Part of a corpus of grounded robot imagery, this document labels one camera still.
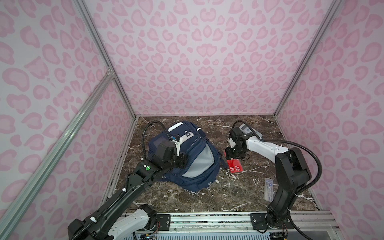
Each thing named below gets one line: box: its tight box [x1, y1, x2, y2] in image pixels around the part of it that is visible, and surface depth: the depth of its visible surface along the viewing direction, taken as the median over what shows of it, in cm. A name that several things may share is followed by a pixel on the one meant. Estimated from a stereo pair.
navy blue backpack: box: [148, 121, 229, 193], surface depth 86 cm
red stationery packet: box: [224, 151, 244, 173], surface depth 95 cm
